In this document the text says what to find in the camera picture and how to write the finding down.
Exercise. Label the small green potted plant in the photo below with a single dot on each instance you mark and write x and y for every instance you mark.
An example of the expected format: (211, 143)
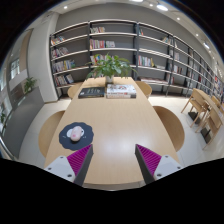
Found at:
(30, 85)

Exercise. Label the green potted plant white pot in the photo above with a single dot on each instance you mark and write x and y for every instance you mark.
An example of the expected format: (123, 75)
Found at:
(111, 66)

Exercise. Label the black book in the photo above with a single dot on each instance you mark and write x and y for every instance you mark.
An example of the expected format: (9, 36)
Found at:
(91, 92)

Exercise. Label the grey bookshelf unit with books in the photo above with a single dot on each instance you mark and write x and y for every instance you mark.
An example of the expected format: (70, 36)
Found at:
(73, 53)

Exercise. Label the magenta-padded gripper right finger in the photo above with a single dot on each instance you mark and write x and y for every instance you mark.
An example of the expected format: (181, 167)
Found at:
(166, 165)

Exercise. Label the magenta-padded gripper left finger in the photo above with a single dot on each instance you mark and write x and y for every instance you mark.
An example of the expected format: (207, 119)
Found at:
(60, 168)

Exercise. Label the white cover book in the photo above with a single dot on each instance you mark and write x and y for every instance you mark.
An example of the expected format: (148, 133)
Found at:
(121, 88)

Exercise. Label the black cloud-shaped mouse pad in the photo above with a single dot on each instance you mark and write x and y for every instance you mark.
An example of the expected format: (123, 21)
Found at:
(86, 138)

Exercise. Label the book with white spine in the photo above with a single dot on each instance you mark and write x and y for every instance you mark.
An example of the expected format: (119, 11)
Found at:
(120, 96)

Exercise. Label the pink computer mouse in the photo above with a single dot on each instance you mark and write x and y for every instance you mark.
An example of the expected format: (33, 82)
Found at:
(76, 134)

